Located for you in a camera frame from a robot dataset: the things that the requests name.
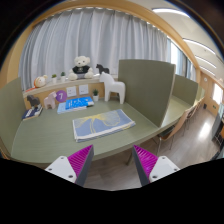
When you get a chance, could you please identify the left green divider panel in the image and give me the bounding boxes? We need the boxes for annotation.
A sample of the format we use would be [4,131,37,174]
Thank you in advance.
[0,78,26,152]

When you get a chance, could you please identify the white teddy bear black shirt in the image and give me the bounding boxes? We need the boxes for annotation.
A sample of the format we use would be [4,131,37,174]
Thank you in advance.
[68,56,94,81]

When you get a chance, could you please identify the orange white plush toy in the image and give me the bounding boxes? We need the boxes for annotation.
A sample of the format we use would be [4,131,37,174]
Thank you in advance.
[34,75,47,88]

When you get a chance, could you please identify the blue grey patterned towel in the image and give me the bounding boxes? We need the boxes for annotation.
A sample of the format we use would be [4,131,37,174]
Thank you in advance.
[72,109,135,142]

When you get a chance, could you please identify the grey horse figure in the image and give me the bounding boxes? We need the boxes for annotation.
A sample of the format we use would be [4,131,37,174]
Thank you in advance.
[27,95,40,107]

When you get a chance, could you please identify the green desk divider panel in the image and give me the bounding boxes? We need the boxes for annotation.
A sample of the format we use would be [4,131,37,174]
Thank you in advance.
[118,59,175,127]

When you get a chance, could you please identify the white wooden horse figure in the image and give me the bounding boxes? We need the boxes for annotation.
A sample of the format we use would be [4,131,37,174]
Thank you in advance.
[100,72,126,104]

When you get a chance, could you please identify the white wall socket right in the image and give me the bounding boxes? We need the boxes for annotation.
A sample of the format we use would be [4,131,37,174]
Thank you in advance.
[79,84,89,95]

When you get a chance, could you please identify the white wall socket left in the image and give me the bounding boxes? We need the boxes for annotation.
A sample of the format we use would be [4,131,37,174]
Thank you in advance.
[66,86,77,97]

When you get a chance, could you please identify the white wall socket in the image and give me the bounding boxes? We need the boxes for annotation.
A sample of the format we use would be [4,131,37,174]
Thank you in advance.
[79,84,89,95]
[66,86,77,97]

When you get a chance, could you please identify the far green divider panel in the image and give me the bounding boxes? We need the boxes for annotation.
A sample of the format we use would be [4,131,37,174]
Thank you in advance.
[172,75,198,105]

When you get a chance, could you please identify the purple round number sign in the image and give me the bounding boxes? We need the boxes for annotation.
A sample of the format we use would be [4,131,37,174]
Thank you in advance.
[56,90,67,102]

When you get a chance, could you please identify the wooden chair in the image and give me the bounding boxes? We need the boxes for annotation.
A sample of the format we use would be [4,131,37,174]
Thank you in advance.
[155,109,194,158]

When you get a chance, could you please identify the small black horse figure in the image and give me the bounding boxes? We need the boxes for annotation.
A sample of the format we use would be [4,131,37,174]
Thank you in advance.
[96,64,110,74]

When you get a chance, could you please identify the small potted plant right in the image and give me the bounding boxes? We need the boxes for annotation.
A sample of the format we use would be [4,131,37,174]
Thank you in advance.
[60,72,66,83]

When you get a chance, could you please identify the pink horse figure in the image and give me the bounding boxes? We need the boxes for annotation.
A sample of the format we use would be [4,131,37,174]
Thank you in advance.
[44,91,57,109]

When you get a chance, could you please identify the dark stacked books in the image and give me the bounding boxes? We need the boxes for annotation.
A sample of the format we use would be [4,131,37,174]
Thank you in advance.
[22,106,43,120]

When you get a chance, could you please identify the small potted plant left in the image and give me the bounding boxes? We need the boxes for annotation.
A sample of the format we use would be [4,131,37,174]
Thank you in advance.
[52,74,57,84]

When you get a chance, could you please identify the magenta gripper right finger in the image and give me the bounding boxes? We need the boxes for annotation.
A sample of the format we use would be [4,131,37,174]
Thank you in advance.
[132,145,179,186]

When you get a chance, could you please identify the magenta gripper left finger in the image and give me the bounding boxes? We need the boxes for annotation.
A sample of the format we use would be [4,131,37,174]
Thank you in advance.
[46,145,94,187]

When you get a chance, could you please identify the small potted plant on desk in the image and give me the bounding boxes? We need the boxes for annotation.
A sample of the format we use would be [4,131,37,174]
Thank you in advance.
[93,89,99,102]

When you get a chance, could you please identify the grey white curtain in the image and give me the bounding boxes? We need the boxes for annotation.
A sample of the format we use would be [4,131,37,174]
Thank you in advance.
[19,8,167,90]

